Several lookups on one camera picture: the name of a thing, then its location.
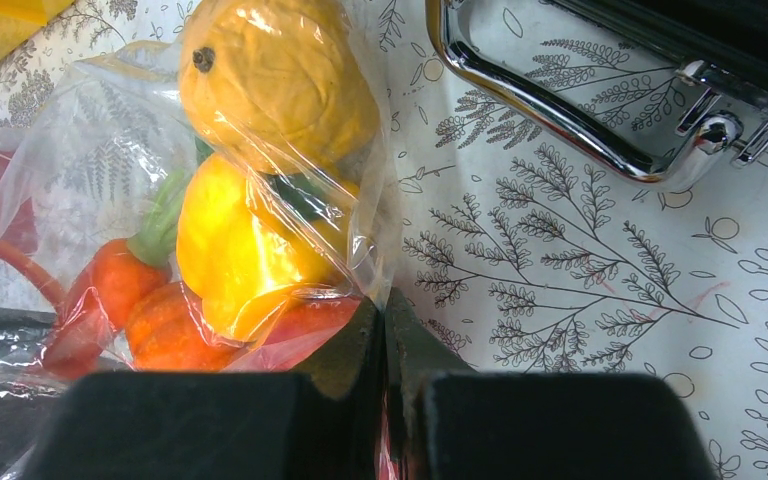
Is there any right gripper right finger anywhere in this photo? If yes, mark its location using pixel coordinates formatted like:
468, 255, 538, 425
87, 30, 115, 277
383, 289, 715, 479

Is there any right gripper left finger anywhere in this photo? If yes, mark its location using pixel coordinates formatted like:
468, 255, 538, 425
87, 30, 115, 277
22, 300, 383, 479

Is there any red fake apple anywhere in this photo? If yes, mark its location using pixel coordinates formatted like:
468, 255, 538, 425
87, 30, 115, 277
224, 297, 361, 372

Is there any yellow fake bell pepper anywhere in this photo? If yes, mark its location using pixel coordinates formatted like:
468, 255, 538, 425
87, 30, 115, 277
176, 160, 359, 343

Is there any fake orange tangerine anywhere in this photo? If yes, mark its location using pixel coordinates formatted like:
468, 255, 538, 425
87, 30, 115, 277
124, 282, 240, 372

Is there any clear zip top bag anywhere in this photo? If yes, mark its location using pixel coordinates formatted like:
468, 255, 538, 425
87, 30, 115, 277
0, 1, 399, 379

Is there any orange fake carrot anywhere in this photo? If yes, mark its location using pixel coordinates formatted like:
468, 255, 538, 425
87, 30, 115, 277
41, 172, 192, 379

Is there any dark green fake pepper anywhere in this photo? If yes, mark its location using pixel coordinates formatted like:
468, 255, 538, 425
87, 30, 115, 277
178, 138, 347, 233

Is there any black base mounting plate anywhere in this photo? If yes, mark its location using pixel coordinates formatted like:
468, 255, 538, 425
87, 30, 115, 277
0, 308, 88, 479

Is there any black poker chip case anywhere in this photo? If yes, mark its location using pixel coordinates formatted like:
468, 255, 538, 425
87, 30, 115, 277
424, 1, 768, 190

